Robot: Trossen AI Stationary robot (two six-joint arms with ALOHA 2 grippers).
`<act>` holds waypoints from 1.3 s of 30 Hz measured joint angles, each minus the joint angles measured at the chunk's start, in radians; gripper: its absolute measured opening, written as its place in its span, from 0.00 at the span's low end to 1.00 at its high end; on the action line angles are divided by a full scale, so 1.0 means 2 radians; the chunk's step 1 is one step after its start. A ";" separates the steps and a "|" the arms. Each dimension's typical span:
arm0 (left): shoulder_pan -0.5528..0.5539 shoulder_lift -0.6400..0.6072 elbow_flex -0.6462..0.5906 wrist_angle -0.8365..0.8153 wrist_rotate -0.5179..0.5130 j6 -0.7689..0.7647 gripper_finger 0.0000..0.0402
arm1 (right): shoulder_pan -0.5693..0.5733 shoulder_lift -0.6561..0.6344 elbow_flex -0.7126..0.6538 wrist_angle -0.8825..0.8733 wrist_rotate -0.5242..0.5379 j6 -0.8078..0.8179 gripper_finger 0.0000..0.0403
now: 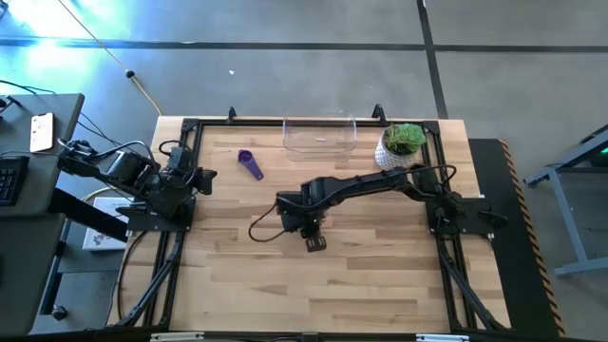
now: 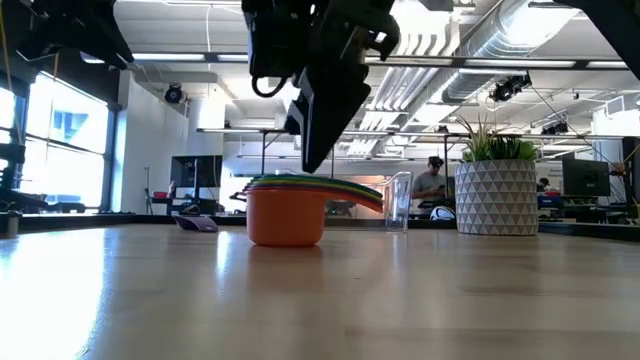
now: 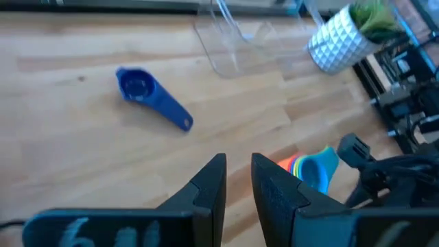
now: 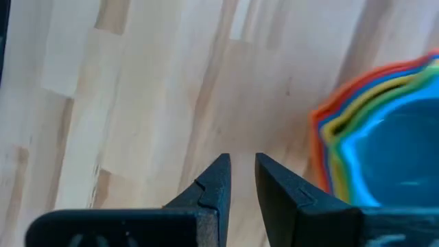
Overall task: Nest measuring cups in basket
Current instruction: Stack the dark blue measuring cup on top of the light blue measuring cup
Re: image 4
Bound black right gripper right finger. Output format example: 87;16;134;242
255;153;439;247

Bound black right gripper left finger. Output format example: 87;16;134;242
24;153;231;247

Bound yellow measuring cup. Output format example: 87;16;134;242
322;61;439;203

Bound orange cups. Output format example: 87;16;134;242
309;47;439;195

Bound light blue measuring cup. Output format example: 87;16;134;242
339;77;439;209

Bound green measuring cup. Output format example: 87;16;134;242
331;67;439;207

